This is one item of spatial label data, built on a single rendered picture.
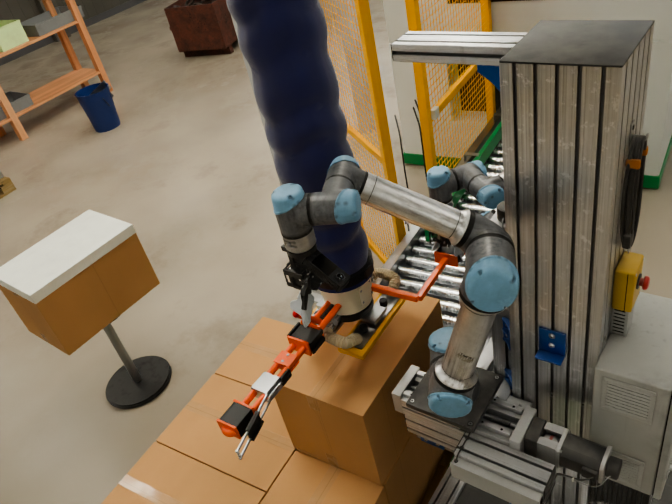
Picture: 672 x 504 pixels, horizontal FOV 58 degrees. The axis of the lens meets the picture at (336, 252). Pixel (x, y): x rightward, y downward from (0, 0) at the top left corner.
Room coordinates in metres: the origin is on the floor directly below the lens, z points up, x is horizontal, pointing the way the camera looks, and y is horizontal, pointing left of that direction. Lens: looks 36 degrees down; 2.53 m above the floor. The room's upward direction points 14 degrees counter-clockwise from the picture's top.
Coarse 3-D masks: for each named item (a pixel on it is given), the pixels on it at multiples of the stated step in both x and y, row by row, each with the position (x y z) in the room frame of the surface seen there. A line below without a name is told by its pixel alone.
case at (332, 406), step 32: (416, 320) 1.66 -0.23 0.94; (320, 352) 1.62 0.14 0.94; (384, 352) 1.54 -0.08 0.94; (416, 352) 1.57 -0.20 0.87; (288, 384) 1.50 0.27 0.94; (320, 384) 1.47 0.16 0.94; (352, 384) 1.43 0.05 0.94; (384, 384) 1.40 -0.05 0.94; (288, 416) 1.52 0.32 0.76; (320, 416) 1.41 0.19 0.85; (352, 416) 1.32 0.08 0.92; (384, 416) 1.37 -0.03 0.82; (320, 448) 1.45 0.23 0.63; (352, 448) 1.35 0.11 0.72; (384, 448) 1.34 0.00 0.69
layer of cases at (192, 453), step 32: (256, 352) 2.13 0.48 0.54; (224, 384) 1.98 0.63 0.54; (192, 416) 1.84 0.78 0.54; (160, 448) 1.71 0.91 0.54; (192, 448) 1.67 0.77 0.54; (224, 448) 1.63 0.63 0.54; (256, 448) 1.59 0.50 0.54; (288, 448) 1.55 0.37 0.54; (416, 448) 1.48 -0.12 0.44; (128, 480) 1.59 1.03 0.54; (160, 480) 1.55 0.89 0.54; (192, 480) 1.51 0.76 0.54; (224, 480) 1.48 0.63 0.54; (256, 480) 1.44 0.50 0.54; (288, 480) 1.41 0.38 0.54; (320, 480) 1.37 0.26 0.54; (352, 480) 1.34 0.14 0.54; (384, 480) 1.31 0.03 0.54; (416, 480) 1.45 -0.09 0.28
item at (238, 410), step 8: (232, 408) 1.22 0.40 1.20; (240, 408) 1.21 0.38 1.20; (248, 408) 1.21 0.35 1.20; (224, 416) 1.20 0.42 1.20; (232, 416) 1.19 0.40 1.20; (240, 416) 1.18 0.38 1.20; (248, 416) 1.19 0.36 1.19; (224, 424) 1.17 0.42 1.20; (232, 424) 1.16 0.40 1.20; (240, 424) 1.16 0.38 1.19; (240, 432) 1.15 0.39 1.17
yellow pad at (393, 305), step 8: (384, 296) 1.69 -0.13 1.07; (376, 304) 1.65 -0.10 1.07; (384, 304) 1.63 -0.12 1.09; (392, 304) 1.63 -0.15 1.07; (400, 304) 1.63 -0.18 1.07; (392, 312) 1.60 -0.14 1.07; (384, 320) 1.57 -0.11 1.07; (360, 328) 1.53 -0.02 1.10; (368, 328) 1.54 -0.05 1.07; (376, 328) 1.54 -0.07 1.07; (384, 328) 1.54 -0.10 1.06; (368, 336) 1.51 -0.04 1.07; (376, 336) 1.50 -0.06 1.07; (360, 344) 1.48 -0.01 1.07; (368, 344) 1.47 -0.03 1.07; (344, 352) 1.48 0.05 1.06; (352, 352) 1.46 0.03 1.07; (360, 352) 1.45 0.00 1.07
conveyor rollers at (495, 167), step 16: (496, 160) 3.32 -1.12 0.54; (464, 192) 3.08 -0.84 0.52; (464, 208) 2.89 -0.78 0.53; (480, 208) 2.84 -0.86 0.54; (432, 256) 2.55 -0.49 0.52; (464, 256) 2.45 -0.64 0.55; (400, 272) 2.47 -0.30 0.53; (416, 272) 2.42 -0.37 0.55; (448, 272) 2.40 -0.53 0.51; (416, 288) 2.32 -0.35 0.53; (432, 288) 2.27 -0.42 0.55; (448, 288) 2.24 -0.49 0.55; (448, 304) 2.13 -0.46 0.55; (448, 320) 2.03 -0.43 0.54
